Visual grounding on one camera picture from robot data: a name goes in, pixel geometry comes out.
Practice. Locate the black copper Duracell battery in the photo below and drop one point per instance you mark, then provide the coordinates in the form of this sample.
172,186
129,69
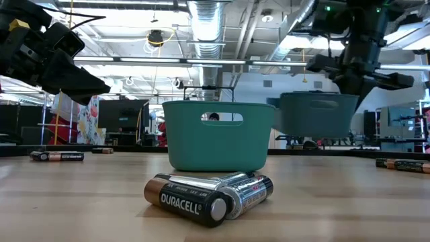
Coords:
426,168
408,166
67,156
380,162
102,150
181,201

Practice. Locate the silver Energizer AA battery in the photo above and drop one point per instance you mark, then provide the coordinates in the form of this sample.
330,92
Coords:
198,181
250,195

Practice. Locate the grey monitor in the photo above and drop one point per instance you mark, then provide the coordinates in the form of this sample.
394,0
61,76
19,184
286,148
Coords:
399,114

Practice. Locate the dark teal plastic bin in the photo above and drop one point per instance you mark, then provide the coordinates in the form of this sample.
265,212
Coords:
302,117

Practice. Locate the silver metal rack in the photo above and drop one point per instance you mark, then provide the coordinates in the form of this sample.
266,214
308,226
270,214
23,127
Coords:
43,117

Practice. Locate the black computer monitor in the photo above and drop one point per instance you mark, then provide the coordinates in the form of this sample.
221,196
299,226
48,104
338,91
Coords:
121,116

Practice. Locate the black partition panel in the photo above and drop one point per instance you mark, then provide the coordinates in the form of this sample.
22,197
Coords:
30,124

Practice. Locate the black ceiling camera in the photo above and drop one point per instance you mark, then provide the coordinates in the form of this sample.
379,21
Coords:
155,37

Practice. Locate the grey wall vent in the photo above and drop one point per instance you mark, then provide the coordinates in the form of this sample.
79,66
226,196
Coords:
267,83
317,84

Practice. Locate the black aluminium table frame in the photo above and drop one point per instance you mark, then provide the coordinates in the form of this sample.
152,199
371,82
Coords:
20,150

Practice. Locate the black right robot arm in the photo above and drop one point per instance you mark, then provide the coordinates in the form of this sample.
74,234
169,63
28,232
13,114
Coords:
366,27

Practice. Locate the red object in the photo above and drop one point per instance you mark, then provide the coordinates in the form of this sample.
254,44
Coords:
64,134

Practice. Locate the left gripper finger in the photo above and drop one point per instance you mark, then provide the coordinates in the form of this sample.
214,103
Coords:
84,99
70,82

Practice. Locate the white metal rack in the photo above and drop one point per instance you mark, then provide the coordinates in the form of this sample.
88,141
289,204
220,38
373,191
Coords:
420,127

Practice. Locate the green plastic bin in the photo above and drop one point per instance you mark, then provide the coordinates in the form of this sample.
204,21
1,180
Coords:
188,144

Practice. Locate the round white ceiling fixture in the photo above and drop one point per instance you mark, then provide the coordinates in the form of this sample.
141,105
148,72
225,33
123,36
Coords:
267,18

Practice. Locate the person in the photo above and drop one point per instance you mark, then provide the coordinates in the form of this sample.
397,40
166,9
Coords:
214,117

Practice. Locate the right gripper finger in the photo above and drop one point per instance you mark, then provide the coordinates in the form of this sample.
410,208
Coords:
346,86
364,90

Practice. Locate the floral patterned cloth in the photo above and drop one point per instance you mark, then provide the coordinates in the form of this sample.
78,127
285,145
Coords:
88,127

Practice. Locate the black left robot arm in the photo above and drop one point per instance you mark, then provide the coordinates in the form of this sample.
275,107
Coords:
20,10

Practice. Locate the silver slanted ceiling duct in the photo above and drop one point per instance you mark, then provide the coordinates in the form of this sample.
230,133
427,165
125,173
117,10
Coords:
299,17

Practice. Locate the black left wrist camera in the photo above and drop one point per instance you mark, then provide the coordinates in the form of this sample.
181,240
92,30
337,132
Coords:
69,42

